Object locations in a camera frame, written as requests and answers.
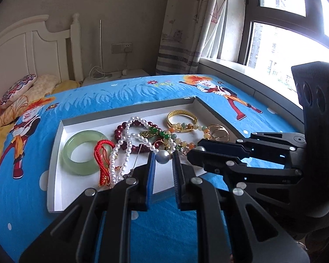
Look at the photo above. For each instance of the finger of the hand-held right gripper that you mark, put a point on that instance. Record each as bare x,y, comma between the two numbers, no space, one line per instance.
208,161
216,145

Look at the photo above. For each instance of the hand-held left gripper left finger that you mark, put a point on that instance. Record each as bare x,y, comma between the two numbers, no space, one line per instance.
151,180

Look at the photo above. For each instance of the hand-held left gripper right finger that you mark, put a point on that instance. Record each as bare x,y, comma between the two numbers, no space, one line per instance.
176,180

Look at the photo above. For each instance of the white cardboard tray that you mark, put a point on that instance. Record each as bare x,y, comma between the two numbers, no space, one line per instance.
71,186

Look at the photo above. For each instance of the gold bangle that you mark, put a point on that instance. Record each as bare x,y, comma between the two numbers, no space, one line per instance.
178,113

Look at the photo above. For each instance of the white windowsill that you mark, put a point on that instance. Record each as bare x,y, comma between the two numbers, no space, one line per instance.
235,68

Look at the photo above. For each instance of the green jade bangle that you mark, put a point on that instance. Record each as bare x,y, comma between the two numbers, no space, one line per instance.
68,156

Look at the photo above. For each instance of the white nightstand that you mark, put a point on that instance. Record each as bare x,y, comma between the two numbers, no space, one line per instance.
131,74

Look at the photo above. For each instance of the window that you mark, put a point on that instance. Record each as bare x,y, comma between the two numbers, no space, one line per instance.
246,33

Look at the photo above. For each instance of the blue cartoon blanket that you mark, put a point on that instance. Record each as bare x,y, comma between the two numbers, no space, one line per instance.
30,197

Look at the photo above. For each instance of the yellow floral bedsheet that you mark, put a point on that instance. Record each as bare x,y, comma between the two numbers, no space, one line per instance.
68,85

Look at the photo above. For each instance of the printed curtain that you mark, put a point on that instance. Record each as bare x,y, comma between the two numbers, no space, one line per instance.
181,19

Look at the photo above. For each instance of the white pole lamp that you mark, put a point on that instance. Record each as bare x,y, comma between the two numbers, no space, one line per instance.
100,46

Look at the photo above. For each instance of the yellow pillow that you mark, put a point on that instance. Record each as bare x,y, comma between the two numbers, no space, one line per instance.
45,83

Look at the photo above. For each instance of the patterned round cushion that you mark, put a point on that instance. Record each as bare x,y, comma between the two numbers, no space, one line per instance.
16,89

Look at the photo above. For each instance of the white wooden headboard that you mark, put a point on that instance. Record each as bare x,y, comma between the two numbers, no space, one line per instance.
38,49

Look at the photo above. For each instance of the wall socket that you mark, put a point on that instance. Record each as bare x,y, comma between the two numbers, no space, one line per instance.
118,48

